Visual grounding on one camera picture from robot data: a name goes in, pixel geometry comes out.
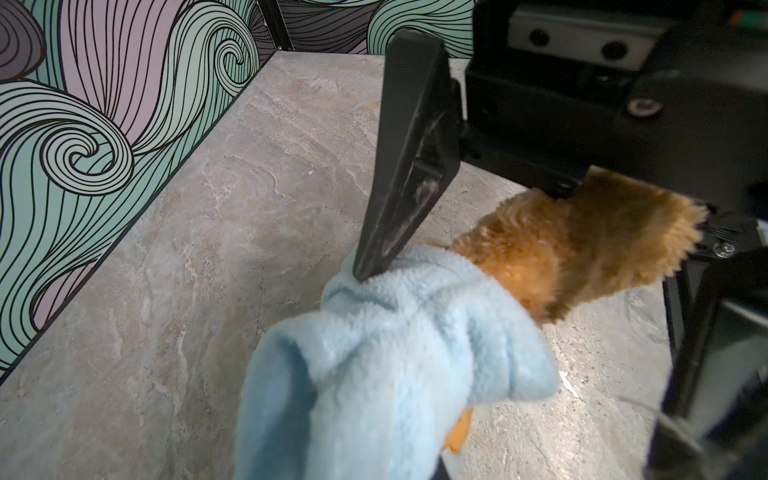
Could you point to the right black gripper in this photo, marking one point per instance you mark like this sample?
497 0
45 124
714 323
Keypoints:
672 93

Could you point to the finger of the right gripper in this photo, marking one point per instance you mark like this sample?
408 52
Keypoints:
418 151

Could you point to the brown teddy bear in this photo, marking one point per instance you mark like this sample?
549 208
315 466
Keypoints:
614 233

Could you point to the light blue fleece hoodie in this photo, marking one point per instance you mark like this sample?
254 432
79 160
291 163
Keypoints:
369 385

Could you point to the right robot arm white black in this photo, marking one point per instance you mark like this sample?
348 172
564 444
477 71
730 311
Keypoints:
716 307

